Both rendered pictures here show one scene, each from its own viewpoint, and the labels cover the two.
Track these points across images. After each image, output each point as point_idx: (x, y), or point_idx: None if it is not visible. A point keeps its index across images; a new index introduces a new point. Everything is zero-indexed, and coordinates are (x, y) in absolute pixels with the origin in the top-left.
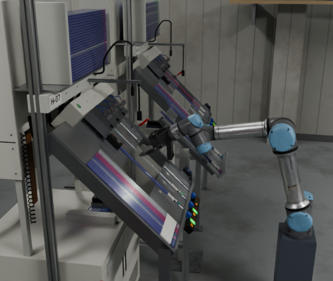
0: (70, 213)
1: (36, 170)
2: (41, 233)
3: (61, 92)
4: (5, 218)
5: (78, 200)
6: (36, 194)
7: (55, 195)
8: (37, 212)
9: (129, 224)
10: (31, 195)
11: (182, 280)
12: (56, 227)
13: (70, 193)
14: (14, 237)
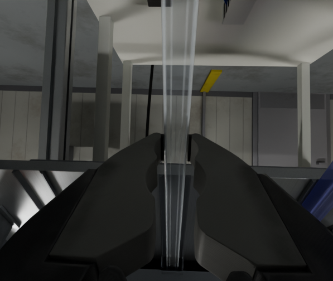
0: (245, 19)
1: (124, 91)
2: (288, 24)
3: None
4: (222, 63)
5: (142, 11)
6: None
7: (139, 42)
8: (204, 45)
9: None
10: (151, 60)
11: None
12: (266, 14)
13: (120, 29)
14: (286, 46)
